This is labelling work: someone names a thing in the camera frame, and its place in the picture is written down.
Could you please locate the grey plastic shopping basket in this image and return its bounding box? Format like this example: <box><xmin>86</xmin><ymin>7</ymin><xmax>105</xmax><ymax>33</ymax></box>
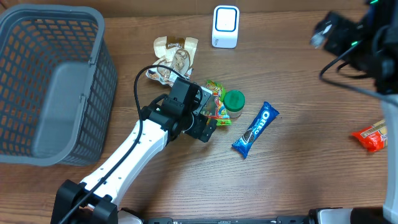
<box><xmin>1</xmin><ymin>4</ymin><xmax>118</xmax><ymax>166</ymax></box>

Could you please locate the orange cracker pack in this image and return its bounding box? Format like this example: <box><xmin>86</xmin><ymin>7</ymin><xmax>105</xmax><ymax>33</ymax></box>
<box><xmin>351</xmin><ymin>119</ymin><xmax>388</xmax><ymax>152</ymax></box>

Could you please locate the green colourful candy bag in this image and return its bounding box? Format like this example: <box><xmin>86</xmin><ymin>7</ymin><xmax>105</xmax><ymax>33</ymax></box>
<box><xmin>201</xmin><ymin>80</ymin><xmax>232</xmax><ymax>126</ymax></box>

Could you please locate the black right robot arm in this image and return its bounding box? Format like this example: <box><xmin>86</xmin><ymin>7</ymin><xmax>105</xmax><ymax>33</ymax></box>
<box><xmin>309</xmin><ymin>0</ymin><xmax>397</xmax><ymax>223</ymax></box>

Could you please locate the white barcode scanner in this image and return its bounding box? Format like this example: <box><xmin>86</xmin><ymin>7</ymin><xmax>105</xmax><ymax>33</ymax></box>
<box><xmin>211</xmin><ymin>5</ymin><xmax>240</xmax><ymax>49</ymax></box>

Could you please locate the blue Oreo cookie pack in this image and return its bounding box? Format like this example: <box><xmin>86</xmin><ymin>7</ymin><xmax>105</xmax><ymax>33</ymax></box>
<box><xmin>232</xmin><ymin>101</ymin><xmax>279</xmax><ymax>159</ymax></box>

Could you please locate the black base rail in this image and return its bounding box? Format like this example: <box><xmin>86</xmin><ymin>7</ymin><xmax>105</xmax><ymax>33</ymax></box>
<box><xmin>118</xmin><ymin>207</ymin><xmax>386</xmax><ymax>224</ymax></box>

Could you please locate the beige brown snack pouch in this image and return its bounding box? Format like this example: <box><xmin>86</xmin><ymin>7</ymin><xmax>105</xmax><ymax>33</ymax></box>
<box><xmin>146</xmin><ymin>36</ymin><xmax>198</xmax><ymax>86</ymax></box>

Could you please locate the green lid small jar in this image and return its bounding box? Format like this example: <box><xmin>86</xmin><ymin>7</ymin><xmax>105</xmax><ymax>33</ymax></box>
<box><xmin>223</xmin><ymin>90</ymin><xmax>245</xmax><ymax>118</ymax></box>

